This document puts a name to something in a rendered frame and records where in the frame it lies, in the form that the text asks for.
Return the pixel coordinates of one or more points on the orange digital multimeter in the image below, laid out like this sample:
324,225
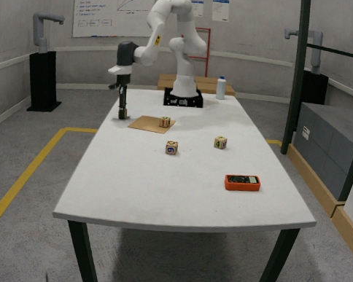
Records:
242,183

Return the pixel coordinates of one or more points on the wooden letter block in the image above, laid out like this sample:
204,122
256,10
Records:
164,122
220,142
171,147

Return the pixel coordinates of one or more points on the tan square mat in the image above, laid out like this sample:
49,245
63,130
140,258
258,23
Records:
149,124

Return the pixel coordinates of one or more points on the white bottle with blue cap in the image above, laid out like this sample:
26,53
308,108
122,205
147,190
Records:
221,88

